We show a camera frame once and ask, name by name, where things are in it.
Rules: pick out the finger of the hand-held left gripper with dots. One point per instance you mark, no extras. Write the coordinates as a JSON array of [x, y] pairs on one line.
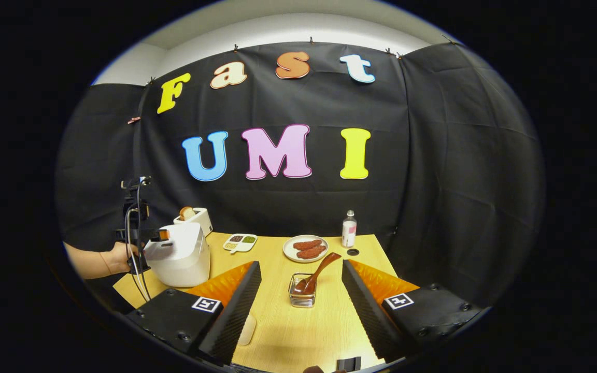
[[164, 235]]

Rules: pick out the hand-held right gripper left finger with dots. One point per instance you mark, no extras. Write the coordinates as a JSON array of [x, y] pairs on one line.
[[236, 316]]

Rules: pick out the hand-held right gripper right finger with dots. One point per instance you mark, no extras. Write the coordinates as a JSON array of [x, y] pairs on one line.
[[368, 316]]

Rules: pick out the white rice cooker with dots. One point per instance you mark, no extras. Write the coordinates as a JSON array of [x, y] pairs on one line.
[[184, 264]]

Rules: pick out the brown wooden spoon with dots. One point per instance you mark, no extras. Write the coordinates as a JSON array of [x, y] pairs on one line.
[[324, 263]]

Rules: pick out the bread slice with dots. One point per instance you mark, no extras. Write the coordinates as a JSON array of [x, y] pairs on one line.
[[187, 212]]

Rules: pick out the white toaster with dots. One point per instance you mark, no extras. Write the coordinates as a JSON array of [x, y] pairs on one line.
[[201, 218]]

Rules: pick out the white divided dish of grains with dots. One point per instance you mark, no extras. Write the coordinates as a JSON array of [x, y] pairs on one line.
[[241, 243]]

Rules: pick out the white round plate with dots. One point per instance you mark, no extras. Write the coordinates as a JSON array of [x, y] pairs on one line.
[[289, 251]]

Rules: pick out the red meat slice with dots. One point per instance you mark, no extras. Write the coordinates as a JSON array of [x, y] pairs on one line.
[[307, 244], [311, 253]]

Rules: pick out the clear bottle with pink label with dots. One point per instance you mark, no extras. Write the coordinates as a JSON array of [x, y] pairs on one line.
[[349, 233]]

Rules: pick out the brown clothes peg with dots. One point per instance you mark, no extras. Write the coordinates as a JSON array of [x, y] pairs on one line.
[[134, 120]]

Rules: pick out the black backdrop cloth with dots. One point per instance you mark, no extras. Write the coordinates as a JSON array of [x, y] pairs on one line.
[[433, 155]]

